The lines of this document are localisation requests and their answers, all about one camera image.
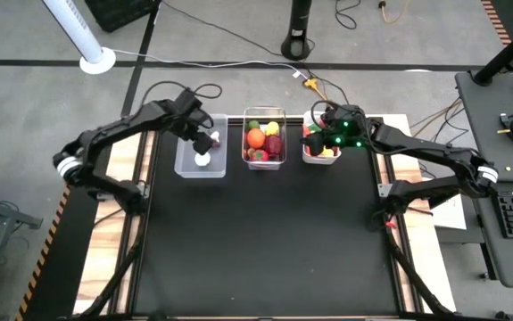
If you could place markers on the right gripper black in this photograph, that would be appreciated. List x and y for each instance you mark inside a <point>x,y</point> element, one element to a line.
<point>349,134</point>

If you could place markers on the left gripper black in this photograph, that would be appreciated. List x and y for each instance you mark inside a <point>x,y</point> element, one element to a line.
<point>193,118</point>

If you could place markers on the red bell pepper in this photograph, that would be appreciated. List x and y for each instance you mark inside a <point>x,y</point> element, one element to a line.
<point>305,131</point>

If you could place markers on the white garlic bulb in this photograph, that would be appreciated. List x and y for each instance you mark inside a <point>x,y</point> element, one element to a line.
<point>202,159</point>

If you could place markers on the yellow corn cob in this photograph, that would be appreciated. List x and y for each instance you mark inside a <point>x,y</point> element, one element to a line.
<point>328,153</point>

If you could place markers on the green bell pepper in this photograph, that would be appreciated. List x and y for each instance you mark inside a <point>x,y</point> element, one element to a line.
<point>314,128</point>

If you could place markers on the dark red apple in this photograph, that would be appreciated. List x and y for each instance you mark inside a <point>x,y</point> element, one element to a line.
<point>274,144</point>

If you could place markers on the yellow lemon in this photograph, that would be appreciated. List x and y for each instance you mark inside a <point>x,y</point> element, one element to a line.
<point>272,128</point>

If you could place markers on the orange fruit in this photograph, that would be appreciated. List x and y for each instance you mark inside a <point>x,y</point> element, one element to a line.
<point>256,138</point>

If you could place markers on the small green lime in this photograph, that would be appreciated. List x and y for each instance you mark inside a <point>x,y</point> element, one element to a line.
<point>253,125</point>

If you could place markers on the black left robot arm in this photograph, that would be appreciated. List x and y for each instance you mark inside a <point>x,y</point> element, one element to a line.
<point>118,129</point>

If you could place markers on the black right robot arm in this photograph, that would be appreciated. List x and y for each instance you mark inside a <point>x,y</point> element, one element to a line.
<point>425,149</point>

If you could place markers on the white plastic bin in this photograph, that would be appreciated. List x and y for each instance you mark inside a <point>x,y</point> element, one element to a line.
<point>320,160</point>

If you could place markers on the frosted translucent plastic bin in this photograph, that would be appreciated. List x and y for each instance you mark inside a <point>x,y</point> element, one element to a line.
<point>184,165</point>

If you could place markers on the clear ribbed plastic bin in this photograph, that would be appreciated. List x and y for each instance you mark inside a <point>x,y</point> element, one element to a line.
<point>265,166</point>

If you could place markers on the small red tag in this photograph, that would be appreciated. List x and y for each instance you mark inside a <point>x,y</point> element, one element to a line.
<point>390,224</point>

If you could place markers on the black stand base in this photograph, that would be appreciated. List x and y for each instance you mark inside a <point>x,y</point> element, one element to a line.
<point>297,35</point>

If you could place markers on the black box on floor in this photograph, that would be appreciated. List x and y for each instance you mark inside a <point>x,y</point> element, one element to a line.
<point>118,11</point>

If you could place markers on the white tower fan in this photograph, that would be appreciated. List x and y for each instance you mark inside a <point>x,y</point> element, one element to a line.
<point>77,31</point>

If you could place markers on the grey side desk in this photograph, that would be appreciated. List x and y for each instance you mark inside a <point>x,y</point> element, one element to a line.
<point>483,134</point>

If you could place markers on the black mat hazard stripe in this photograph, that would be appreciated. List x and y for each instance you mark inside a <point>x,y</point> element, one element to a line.
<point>68,258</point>

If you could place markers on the black desk pole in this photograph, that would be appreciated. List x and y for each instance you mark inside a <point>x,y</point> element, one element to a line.
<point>506,53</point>

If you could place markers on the silver metal bracket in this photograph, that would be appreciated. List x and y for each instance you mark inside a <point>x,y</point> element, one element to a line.
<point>384,190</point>

